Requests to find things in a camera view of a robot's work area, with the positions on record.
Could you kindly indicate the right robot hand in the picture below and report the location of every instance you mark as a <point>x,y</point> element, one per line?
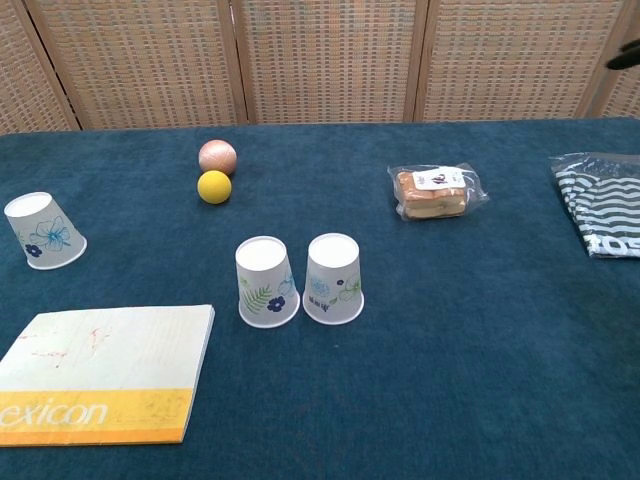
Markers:
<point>626,56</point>

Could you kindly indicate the white cup green flower print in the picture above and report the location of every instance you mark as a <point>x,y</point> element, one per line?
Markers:
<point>333,280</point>

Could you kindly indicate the white cup large blue flower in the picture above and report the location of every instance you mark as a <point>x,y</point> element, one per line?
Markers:
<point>45,232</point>

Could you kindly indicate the striped cloth in plastic bag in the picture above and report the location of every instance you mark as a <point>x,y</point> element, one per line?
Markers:
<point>605,205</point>

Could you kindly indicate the bread in clear plastic bag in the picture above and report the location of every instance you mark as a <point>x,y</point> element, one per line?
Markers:
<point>435,192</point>

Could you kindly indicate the woven rattan folding screen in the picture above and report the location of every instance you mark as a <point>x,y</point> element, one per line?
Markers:
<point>320,60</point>

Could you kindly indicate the blue carpet table cover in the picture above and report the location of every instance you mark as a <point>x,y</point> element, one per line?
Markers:
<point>450,350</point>

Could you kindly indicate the pink ball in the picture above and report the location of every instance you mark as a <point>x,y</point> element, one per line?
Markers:
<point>217,156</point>

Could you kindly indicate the white cup green fern print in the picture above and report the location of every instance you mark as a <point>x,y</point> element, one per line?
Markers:
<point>266,282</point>

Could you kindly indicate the yellow foam ball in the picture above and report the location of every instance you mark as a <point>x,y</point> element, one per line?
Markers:
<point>215,186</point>

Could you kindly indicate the white and yellow notebook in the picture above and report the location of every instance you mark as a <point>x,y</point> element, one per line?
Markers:
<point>100,370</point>

